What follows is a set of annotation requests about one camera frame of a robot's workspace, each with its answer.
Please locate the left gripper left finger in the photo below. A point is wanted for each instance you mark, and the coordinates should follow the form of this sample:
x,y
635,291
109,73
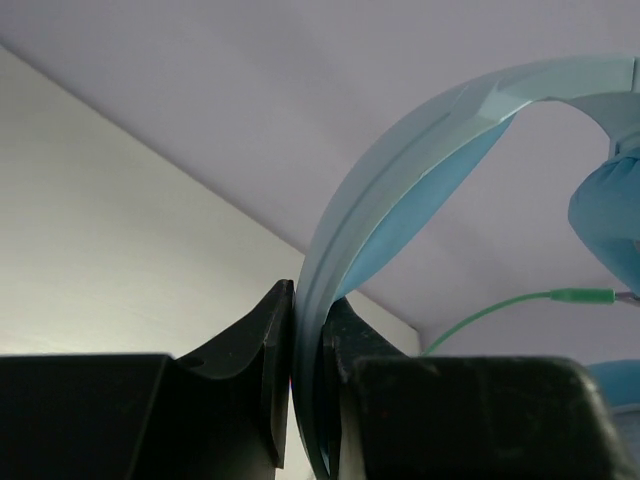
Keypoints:
x,y
217,412

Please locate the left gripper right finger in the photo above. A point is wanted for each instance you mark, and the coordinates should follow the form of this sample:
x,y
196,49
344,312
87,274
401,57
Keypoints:
x,y
392,416

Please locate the light blue headphones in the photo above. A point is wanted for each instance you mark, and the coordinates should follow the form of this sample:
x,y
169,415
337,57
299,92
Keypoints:
x,y
413,168

